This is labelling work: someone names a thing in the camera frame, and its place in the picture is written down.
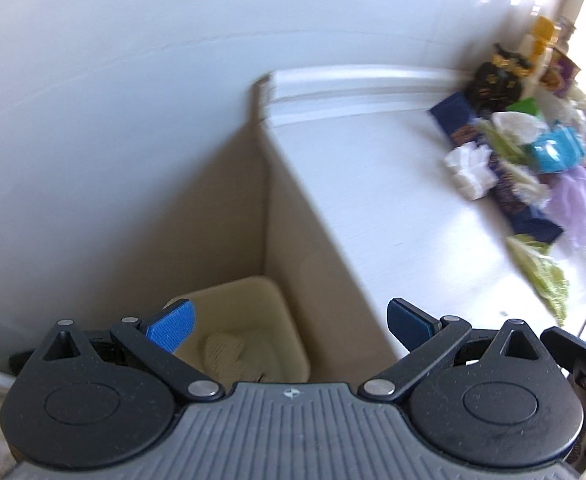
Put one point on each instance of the dark blue snack wrapper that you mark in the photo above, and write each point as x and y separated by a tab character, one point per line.
450	115
528	222

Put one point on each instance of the cream plastic trash bin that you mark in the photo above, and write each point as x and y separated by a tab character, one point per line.
273	310

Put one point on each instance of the light blue packet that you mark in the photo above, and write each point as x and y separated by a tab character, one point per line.
553	152

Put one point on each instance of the purple rubber glove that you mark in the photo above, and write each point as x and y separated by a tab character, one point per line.
573	200

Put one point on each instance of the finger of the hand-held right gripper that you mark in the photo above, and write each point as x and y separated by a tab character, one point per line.
573	352

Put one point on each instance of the white tissue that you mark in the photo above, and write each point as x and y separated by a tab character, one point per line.
465	170

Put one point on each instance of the black bottle with gold band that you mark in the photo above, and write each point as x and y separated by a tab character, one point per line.
490	85
510	60

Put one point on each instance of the beige kitchen cabinet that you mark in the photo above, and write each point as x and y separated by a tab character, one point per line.
313	260

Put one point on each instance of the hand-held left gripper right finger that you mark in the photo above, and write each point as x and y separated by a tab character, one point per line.
408	325

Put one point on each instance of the purple instant noodle cup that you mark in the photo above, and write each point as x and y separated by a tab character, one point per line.
565	70

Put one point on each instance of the napa cabbage leaf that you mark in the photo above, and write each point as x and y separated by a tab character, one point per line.
503	145
543	275
525	182

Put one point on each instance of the white bottle with yellow cap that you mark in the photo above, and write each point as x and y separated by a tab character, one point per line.
543	30

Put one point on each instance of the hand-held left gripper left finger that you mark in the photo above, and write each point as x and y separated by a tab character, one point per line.
173	327

